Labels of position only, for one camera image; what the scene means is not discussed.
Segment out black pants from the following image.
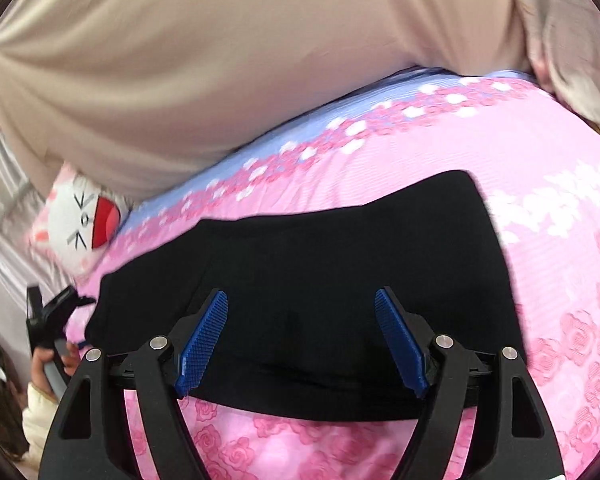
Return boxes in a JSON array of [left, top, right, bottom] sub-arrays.
[[85, 171, 524, 422]]

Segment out cream sleeve left forearm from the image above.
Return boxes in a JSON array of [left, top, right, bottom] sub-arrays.
[[22, 382, 58, 471]]

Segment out person's left hand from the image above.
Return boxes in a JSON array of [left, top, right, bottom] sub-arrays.
[[30, 341, 81, 396]]

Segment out white cartoon face pillow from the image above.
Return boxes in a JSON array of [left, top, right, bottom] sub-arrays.
[[27, 164, 133, 281]]

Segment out silver satin curtain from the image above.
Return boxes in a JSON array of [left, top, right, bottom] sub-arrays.
[[0, 130, 72, 311]]

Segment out beige quilt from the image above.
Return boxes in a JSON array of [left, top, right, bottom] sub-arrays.
[[0, 0, 527, 198]]

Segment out pink floral bed sheet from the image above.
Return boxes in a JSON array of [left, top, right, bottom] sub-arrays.
[[80, 70, 600, 478]]

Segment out floral beige pillow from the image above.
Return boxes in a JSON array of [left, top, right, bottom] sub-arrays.
[[516, 0, 600, 132]]

